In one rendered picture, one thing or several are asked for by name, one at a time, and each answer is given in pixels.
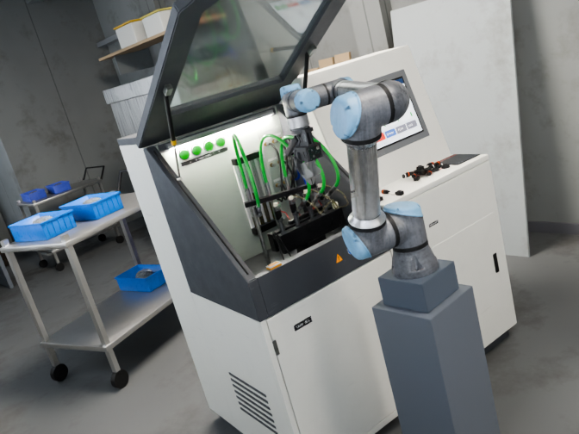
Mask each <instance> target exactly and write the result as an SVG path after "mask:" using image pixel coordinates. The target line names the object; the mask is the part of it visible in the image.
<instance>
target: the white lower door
mask: <svg viewBox="0 0 579 434"><path fill-rule="evenodd" d="M391 265H392V257H391V254H390V251H386V252H385V253H384V254H382V255H380V256H378V257H376V258H374V259H372V260H371V261H369V262H368V263H365V264H364V265H362V266H360V267H358V268H356V269H355V270H353V271H351V272H349V273H348V274H346V275H344V276H342V277H341V278H339V279H337V280H335V281H334V282H331V283H329V284H328V285H327V286H325V287H323V288H320V289H319V290H317V291H315V292H313V293H312V294H310V295H308V296H306V297H305V298H303V299H301V300H299V301H298V302H296V303H294V304H292V305H291V306H289V307H286V308H285V309H284V310H282V311H280V312H278V313H276V314H274V315H272V316H270V317H269V318H268V319H266V320H265V321H266V324H267V327H268V330H269V333H270V336H271V341H272V344H273V347H274V350H275V353H276V356H277V361H278V364H279V367H280V370H281V373H282V376H283V381H284V384H285V387H286V390H287V393H288V396H289V401H290V404H291V407H292V410H293V413H294V416H295V419H296V424H297V427H298V431H299V433H300V434H365V433H366V432H367V431H368V430H370V429H371V428H372V427H374V426H375V425H377V424H378V423H379V422H380V421H382V420H383V419H385V418H386V417H387V416H389V415H390V414H391V413H392V412H393V411H394V410H396V407H395V400H394V396H393V393H392V389H391V386H390V382H389V376H388V371H387V368H386V364H385V361H384V357H383V351H382V347H381V344H380V340H379V336H378V332H377V326H376V322H375V319H374V315H373V312H372V307H373V306H375V305H376V304H377V303H378V302H379V301H381V300H382V299H383V297H382V293H381V289H380V286H379V281H378V277H379V276H381V275H382V274H384V273H385V272H387V271H388V270H390V269H391Z"/></svg>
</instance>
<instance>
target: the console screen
mask: <svg viewBox="0 0 579 434"><path fill-rule="evenodd" d="M383 80H394V81H397V82H400V83H402V84H403V85H404V86H405V87H406V88H407V90H408V93H409V97H410V102H409V106H408V110H407V112H406V113H405V115H404V116H403V117H402V118H401V119H399V120H398V121H395V122H393V123H390V124H389V125H386V126H383V127H382V138H381V139H380V140H379V141H378V142H377V158H380V157H381V156H383V155H386V154H388V153H390V152H393V151H395V150H398V149H400V148H402V147H404V146H407V145H409V144H412V143H414V142H415V141H417V140H421V139H423V138H425V137H427V136H429V135H430V134H429V132H428V130H427V127H426V123H425V122H424V119H423V117H422V114H421V112H420V109H419V106H418V103H417V102H416V99H415V97H414V93H413V91H412V89H411V86H410V84H409V81H408V78H407V75H406V73H405V71H404V69H402V70H399V71H395V72H392V73H390V74H387V75H384V76H381V77H378V78H375V79H372V80H370V81H367V82H371V83H379V82H380V81H383Z"/></svg>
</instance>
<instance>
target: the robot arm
mask: <svg viewBox="0 0 579 434"><path fill-rule="evenodd" d="M280 95H281V100H282V102H283V108H284V111H285V114H286V118H287V122H288V126H289V130H290V132H291V134H296V136H294V138H293V139H292V141H291V142H290V143H289V145H288V147H287V148H286V150H285V154H286V156H287V157H289V156H292V155H294V157H293V159H294V164H295V167H296V169H297V170H298V172H299V173H300V175H302V177H303V178H304V179H305V180H306V181H307V182H308V183H309V184H310V185H313V184H314V181H315V176H317V175H319V174H320V173H321V169H320V168H319V167H317V166H316V163H315V162H316V159H317V158H321V157H322V156H324V154H323V151H322V147H321V143H320V142H316V141H315V140H314V139H313V135H312V131H314V129H313V127H310V126H309V120H308V113H309V112H312V111H315V110H316V109H318V108H321V107H325V106H327V105H330V104H332V106H331V109H330V121H331V125H332V126H333V131H334V133H335V135H336V136H337V137H338V138H340V140H341V142H343V143H344V144H345V145H346V150H347V159H348V169H349V179H350V189H351V198H352V212H351V213H350V215H349V216H348V226H345V227H344V228H343V229H342V236H343V240H344V241H345V244H346V247H347V248H348V250H349V251H350V253H351V254H352V255H353V256H354V257H355V258H356V259H358V260H364V259H366V258H368V257H373V256H375V255H377V254H379V253H382V252H384V251H387V250H390V249H393V257H392V265H391V269H392V273H393V276H394V277H396V278H399V279H405V280H410V279H417V278H422V277H424V276H429V275H431V274H432V273H433V272H435V271H436V270H437V269H438V268H439V262H438V259H437V258H436V256H434V254H433V251H432V249H431V247H430V245H429V244H428V239H427V235H426V227H425V223H424V219H423V216H424V215H423V213H422V211H421V207H420V204H418V203H417V202H414V201H396V202H391V203H389V204H386V205H385V206H384V207H383V211H384V212H383V211H382V210H381V205H380V190H379V175H378V159H377V142H378V141H379V140H380V139H381V138H382V127H383V126H386V125H389V124H390V123H393V122H395V121H398V120H399V119H401V118H402V117H403V116H404V115H405V113H406V112H407V110H408V106H409V102H410V97H409V93H408V90H407V88H406V87H405V86H404V85H403V84H402V83H400V82H397V81H394V80H383V81H380V82H379V83H371V82H360V81H353V80H352V79H351V78H350V77H340V78H338V79H335V80H333V81H329V82H326V83H324V84H318V85H315V86H312V87H309V88H306V89H303V90H302V89H301V86H300V84H290V85H286V86H284V87H282V88H281V89H280ZM314 141H315V142H314ZM303 161H305V162H307V163H305V162H303Z"/></svg>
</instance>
